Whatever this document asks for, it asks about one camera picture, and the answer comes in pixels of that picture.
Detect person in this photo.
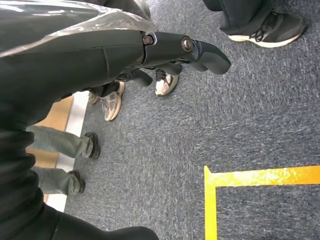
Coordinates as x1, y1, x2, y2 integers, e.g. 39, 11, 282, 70
88, 81, 126, 122
26, 125, 101, 196
154, 68, 180, 98
202, 0, 308, 49

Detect white-edged wooden panel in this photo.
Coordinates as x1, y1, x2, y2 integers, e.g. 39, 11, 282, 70
26, 91, 90, 213

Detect yellow floor tape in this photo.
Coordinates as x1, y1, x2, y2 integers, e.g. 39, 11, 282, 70
203, 164, 320, 240

